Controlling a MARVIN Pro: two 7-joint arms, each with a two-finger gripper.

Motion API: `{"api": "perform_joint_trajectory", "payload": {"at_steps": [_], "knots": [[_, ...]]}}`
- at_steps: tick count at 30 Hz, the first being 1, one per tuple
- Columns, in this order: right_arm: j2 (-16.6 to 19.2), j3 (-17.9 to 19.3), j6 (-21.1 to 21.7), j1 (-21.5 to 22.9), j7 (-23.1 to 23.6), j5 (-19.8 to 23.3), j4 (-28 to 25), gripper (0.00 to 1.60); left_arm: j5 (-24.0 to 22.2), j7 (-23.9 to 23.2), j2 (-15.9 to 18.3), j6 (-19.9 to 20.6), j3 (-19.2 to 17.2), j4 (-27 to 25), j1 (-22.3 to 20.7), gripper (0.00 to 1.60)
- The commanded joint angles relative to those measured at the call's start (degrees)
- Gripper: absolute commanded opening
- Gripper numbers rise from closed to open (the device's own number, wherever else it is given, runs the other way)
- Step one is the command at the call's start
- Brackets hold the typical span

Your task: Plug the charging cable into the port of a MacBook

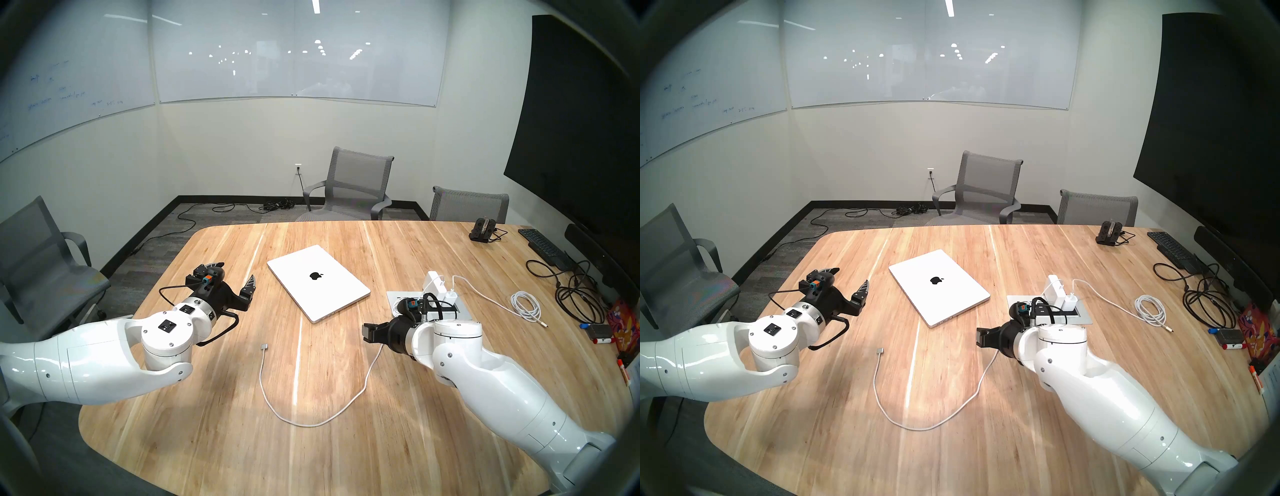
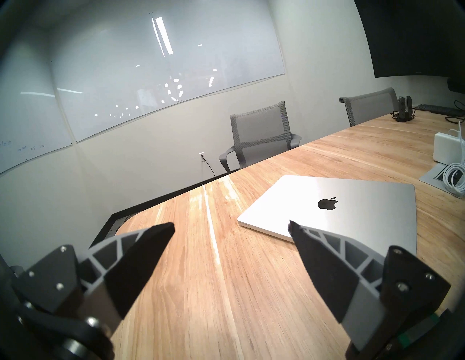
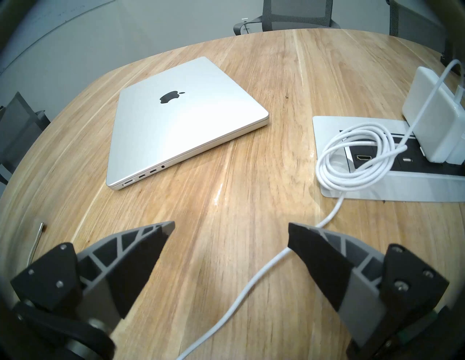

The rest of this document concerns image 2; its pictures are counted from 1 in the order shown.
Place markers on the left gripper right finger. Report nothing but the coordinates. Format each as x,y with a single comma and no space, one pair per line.
327,275

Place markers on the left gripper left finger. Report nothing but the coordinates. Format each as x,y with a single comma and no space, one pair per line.
120,275

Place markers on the silver closed MacBook laptop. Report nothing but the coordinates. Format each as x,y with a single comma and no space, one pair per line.
363,217

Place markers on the black controller charging dock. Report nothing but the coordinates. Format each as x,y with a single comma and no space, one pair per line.
404,107

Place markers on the grey tabletop power outlet plate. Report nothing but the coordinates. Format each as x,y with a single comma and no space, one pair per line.
431,176

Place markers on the grey mesh office chair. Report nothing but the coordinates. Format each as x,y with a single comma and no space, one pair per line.
259,127
370,105

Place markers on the white square power adapter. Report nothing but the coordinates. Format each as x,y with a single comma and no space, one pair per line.
445,148

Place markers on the glass whiteboard with blue writing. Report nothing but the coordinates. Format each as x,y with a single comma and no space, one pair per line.
29,109

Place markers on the black keyboard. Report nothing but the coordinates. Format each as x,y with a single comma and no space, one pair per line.
436,108

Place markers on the wide blank glass whiteboard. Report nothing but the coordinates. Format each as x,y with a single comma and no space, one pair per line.
145,72

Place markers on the large black wall screen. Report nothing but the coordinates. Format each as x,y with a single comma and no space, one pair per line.
410,36

